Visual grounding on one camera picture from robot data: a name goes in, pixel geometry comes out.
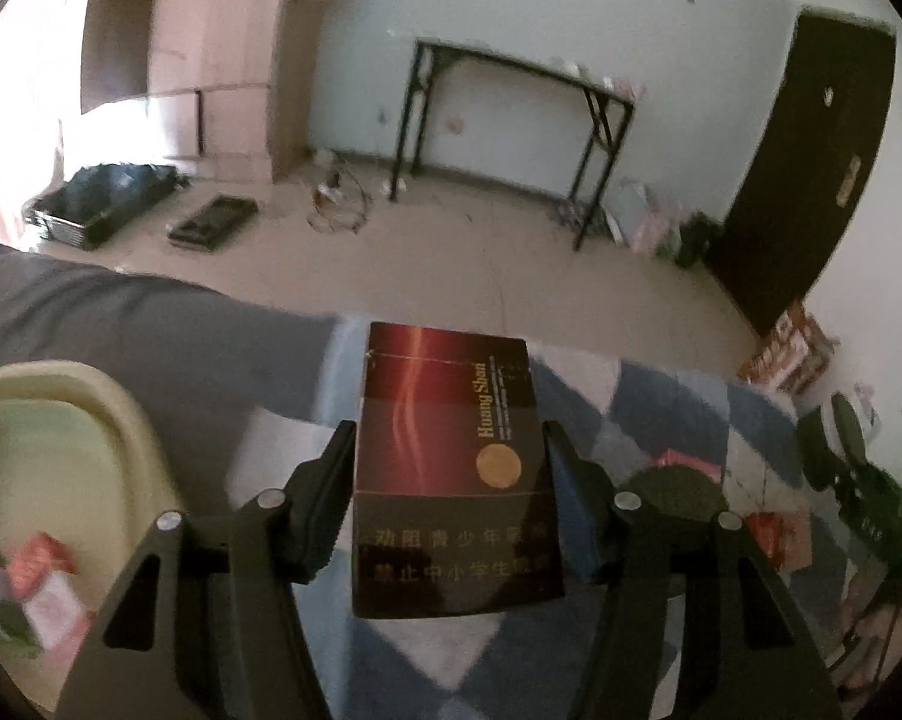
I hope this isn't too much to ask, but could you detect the red double happiness box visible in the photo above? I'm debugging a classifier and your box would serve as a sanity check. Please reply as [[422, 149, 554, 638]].
[[7, 532, 97, 665]]

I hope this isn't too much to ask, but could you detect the dark red Huangshan box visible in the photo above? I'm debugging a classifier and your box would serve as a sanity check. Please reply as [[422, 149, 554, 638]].
[[352, 322, 565, 619]]

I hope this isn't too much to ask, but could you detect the red envelope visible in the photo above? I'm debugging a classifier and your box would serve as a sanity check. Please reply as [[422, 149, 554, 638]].
[[744, 511, 814, 572]]

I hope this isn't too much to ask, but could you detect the black rectangular box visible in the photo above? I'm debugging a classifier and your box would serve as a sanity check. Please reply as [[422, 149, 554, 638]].
[[796, 394, 877, 491]]

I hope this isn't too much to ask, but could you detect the black round tin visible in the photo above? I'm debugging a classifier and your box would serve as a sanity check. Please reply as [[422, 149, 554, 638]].
[[623, 465, 729, 523]]

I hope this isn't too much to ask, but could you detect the white paper sheet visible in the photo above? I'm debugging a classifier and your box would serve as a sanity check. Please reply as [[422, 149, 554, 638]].
[[225, 408, 334, 511]]

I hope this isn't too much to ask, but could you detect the printed cardboard box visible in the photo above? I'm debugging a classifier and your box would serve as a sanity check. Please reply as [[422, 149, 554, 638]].
[[737, 302, 840, 397]]

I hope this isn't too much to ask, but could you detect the beige plastic basin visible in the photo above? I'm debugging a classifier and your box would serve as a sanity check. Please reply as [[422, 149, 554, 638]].
[[0, 361, 179, 710]]

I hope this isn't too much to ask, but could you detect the dark grey bed sheet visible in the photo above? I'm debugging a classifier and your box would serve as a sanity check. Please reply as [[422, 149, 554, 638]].
[[0, 245, 360, 514]]

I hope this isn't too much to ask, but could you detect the black bag by door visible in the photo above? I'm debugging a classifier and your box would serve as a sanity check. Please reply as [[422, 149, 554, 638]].
[[674, 211, 723, 270]]

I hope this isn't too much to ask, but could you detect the pink plastic bag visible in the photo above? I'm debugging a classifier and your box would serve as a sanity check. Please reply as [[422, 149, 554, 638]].
[[630, 208, 680, 259]]

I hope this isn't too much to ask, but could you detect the black foam tray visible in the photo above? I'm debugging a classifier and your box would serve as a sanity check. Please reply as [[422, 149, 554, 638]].
[[166, 195, 259, 252]]

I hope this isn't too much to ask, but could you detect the dark door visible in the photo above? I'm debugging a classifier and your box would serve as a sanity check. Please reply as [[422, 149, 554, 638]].
[[705, 8, 897, 335]]

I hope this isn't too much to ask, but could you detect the open black suitcase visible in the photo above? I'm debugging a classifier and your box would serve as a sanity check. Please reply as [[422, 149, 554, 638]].
[[22, 163, 189, 250]]

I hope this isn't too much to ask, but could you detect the black leg folding table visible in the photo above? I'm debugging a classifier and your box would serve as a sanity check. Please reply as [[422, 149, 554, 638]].
[[386, 37, 636, 249]]

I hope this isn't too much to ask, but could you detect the wooden wardrobe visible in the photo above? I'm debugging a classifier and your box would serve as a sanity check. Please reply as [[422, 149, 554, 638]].
[[64, 0, 323, 184]]

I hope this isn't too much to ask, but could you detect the black cable on floor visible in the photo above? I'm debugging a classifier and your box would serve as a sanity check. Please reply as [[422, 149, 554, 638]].
[[306, 164, 375, 236]]

